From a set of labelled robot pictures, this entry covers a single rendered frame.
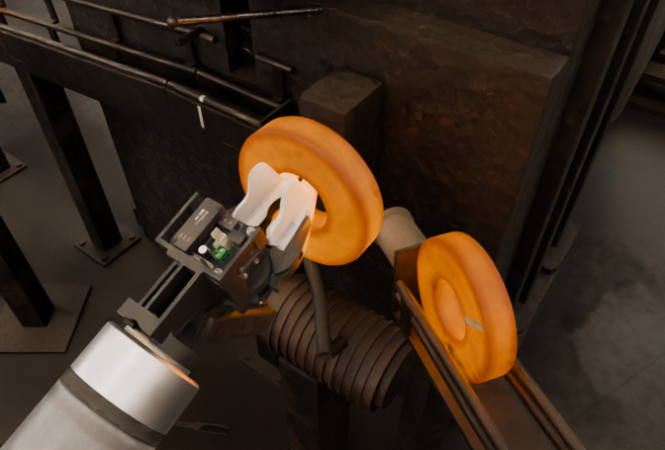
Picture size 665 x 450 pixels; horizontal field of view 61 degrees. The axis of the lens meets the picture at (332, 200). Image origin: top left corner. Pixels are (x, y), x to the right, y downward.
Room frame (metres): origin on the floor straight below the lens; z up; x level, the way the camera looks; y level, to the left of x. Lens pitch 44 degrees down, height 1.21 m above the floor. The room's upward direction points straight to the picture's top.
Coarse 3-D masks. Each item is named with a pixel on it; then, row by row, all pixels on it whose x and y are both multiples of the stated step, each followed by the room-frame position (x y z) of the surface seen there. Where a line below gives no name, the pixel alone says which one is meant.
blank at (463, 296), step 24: (432, 240) 0.40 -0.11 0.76; (456, 240) 0.38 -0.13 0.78; (432, 264) 0.39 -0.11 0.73; (456, 264) 0.35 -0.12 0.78; (480, 264) 0.35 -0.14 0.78; (432, 288) 0.38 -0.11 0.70; (456, 288) 0.34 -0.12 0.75; (480, 288) 0.32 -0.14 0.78; (504, 288) 0.32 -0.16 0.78; (432, 312) 0.37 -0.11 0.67; (456, 312) 0.37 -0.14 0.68; (480, 312) 0.30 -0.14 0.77; (504, 312) 0.30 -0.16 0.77; (456, 336) 0.33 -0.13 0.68; (480, 336) 0.29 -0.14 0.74; (504, 336) 0.29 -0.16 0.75; (456, 360) 0.32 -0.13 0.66; (480, 360) 0.28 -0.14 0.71; (504, 360) 0.28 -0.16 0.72
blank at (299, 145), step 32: (288, 128) 0.41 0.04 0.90; (320, 128) 0.41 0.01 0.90; (256, 160) 0.42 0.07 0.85; (288, 160) 0.40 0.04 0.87; (320, 160) 0.38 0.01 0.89; (352, 160) 0.38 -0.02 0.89; (320, 192) 0.38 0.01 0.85; (352, 192) 0.36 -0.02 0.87; (320, 224) 0.39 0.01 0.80; (352, 224) 0.35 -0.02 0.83; (320, 256) 0.37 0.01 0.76; (352, 256) 0.35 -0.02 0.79
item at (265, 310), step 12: (264, 300) 0.34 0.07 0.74; (252, 312) 0.30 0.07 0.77; (264, 312) 0.31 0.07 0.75; (276, 312) 0.32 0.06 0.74; (216, 324) 0.27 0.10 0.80; (228, 324) 0.28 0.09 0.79; (240, 324) 0.29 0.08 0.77; (252, 324) 0.30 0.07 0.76; (264, 324) 0.31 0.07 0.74; (204, 336) 0.26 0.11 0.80; (216, 336) 0.26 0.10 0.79; (228, 336) 0.27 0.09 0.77; (240, 336) 0.28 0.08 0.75
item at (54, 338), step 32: (0, 96) 0.91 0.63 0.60; (0, 224) 0.83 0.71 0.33; (0, 256) 0.78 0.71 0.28; (0, 288) 0.78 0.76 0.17; (32, 288) 0.81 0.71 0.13; (64, 288) 0.90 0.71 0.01; (0, 320) 0.80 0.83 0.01; (32, 320) 0.78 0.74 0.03; (64, 320) 0.80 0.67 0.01; (0, 352) 0.71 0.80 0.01; (32, 352) 0.71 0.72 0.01; (64, 352) 0.71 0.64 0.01
